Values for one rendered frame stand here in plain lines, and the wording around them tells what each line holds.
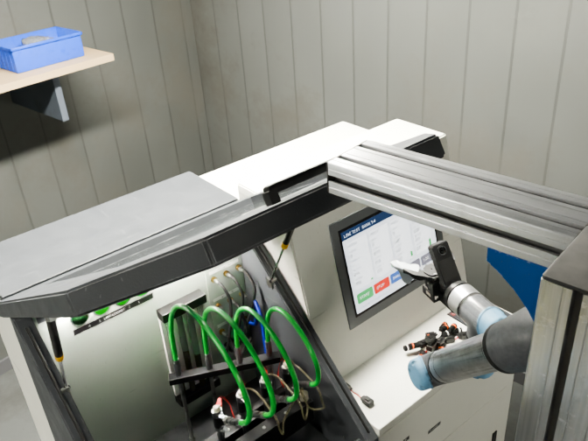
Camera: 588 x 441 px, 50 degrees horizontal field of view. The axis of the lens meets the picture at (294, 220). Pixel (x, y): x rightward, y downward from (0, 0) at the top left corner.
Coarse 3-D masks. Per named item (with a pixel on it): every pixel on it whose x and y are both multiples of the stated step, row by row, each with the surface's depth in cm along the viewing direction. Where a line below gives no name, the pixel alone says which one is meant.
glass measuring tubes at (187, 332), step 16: (192, 304) 180; (160, 320) 178; (176, 320) 182; (192, 320) 183; (176, 336) 184; (192, 336) 186; (192, 352) 191; (192, 384) 193; (208, 384) 196; (176, 400) 194; (192, 400) 194
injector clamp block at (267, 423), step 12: (276, 408) 185; (288, 408) 183; (300, 408) 183; (252, 420) 180; (264, 420) 183; (288, 420) 180; (300, 420) 184; (216, 432) 177; (228, 432) 176; (240, 432) 178; (252, 432) 176; (264, 432) 176; (276, 432) 179; (288, 432) 183
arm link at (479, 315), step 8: (472, 296) 144; (480, 296) 144; (464, 304) 143; (472, 304) 142; (480, 304) 141; (488, 304) 141; (464, 312) 143; (472, 312) 141; (480, 312) 139; (488, 312) 138; (496, 312) 138; (464, 320) 144; (472, 320) 140; (480, 320) 138; (488, 320) 137; (496, 320) 136; (472, 328) 141; (480, 328) 138; (472, 336) 142
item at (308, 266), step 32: (384, 128) 215; (416, 128) 213; (320, 160) 195; (448, 160) 210; (256, 192) 179; (320, 224) 179; (288, 256) 178; (320, 256) 181; (320, 288) 182; (320, 320) 184; (384, 320) 201; (416, 320) 211; (352, 352) 194; (448, 384) 192; (480, 384) 208; (512, 384) 226; (416, 416) 186; (448, 416) 200; (480, 416) 217
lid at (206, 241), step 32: (288, 192) 145; (320, 192) 88; (192, 224) 159; (224, 224) 88; (256, 224) 82; (288, 224) 84; (128, 256) 149; (160, 256) 80; (192, 256) 78; (224, 256) 79; (32, 288) 146; (64, 288) 91; (96, 288) 82; (128, 288) 81
